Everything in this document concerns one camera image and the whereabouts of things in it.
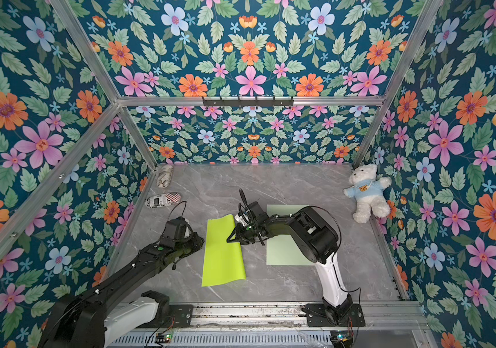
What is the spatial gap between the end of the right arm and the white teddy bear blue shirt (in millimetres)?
459

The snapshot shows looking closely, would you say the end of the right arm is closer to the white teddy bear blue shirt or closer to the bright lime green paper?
the bright lime green paper

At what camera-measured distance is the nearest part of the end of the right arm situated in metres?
0.80

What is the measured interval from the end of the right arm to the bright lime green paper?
2cm

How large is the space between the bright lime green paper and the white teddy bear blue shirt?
1.81 ft

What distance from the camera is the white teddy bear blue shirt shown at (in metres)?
0.93

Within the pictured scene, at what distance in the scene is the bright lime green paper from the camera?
2.67ft
